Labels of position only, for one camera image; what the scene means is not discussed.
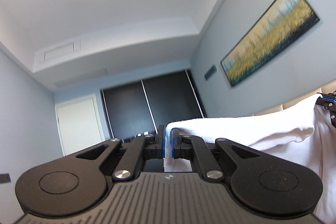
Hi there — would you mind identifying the grey wall switch plate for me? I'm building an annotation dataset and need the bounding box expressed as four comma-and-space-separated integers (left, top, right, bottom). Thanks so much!
204, 65, 217, 81

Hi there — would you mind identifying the black sliding wardrobe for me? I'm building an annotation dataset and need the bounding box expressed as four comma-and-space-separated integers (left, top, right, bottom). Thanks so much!
100, 70, 207, 140

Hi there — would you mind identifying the framed yellow field painting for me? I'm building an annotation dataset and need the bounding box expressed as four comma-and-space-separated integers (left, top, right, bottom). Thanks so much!
220, 0, 320, 87

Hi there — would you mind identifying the cream sweatshirt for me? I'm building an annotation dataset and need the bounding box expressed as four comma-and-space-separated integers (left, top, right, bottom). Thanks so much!
163, 94, 335, 223

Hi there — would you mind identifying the beige padded headboard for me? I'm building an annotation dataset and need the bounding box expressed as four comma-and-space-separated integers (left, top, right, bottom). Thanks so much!
252, 80, 336, 116

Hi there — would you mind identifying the white room door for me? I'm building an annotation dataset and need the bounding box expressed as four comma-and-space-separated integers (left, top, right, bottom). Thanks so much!
55, 94, 105, 156

